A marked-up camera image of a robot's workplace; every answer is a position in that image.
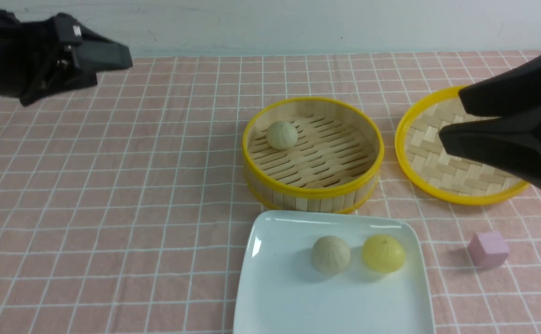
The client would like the yellow-rimmed woven steamer lid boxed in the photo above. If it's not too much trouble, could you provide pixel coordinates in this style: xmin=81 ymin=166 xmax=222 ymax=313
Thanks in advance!
xmin=395 ymin=86 xmax=529 ymax=206

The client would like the beige steamed bun front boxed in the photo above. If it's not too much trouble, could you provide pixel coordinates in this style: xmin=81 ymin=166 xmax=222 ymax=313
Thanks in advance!
xmin=311 ymin=235 xmax=351 ymax=276

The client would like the beige steamed bun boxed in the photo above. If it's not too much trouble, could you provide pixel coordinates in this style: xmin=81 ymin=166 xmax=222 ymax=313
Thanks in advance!
xmin=266 ymin=121 xmax=298 ymax=150
xmin=311 ymin=235 xmax=351 ymax=276

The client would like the small pink cube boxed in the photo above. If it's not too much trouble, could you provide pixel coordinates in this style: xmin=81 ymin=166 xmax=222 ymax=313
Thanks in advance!
xmin=466 ymin=231 xmax=510 ymax=269

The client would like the beige steamed bun back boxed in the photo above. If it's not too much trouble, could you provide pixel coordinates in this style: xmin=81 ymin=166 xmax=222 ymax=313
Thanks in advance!
xmin=266 ymin=121 xmax=298 ymax=150

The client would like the white square ceramic plate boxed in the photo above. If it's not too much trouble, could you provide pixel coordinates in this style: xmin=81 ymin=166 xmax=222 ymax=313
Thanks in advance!
xmin=233 ymin=211 xmax=436 ymax=334

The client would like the yellow steamed bun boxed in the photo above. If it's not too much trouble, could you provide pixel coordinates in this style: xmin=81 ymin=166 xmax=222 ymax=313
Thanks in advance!
xmin=361 ymin=234 xmax=406 ymax=274

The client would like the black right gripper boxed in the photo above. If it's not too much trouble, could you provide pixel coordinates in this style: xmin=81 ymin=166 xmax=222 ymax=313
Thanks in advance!
xmin=439 ymin=55 xmax=541 ymax=190

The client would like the yellow-rimmed bamboo steamer basket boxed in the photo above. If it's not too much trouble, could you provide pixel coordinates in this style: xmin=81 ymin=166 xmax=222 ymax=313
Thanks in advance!
xmin=241 ymin=96 xmax=385 ymax=214

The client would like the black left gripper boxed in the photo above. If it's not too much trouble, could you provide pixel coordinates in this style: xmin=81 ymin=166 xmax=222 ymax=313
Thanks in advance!
xmin=0 ymin=9 xmax=133 ymax=107

